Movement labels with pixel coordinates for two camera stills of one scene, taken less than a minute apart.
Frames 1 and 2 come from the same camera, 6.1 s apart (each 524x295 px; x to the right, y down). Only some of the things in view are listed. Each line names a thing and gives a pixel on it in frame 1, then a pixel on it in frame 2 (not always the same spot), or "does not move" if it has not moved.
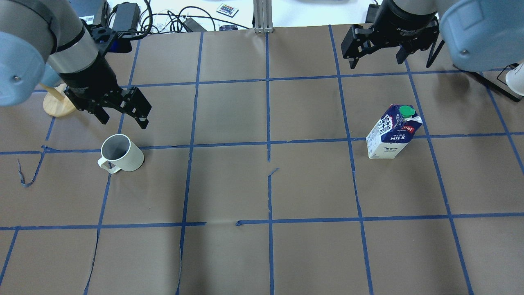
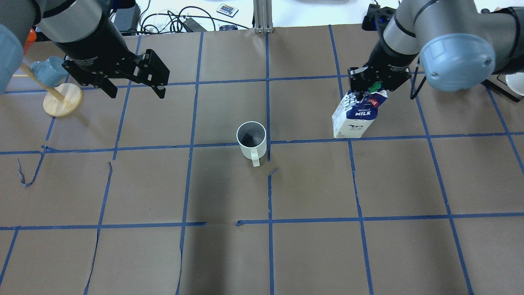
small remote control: (227, 10) does not move
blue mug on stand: (50, 78) does not move
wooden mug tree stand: (57, 103) does not move
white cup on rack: (515, 79) does not move
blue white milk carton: (392, 132) -> (353, 117)
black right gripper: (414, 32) -> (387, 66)
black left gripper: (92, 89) -> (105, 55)
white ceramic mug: (124, 154) -> (251, 137)
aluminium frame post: (263, 12) does not move
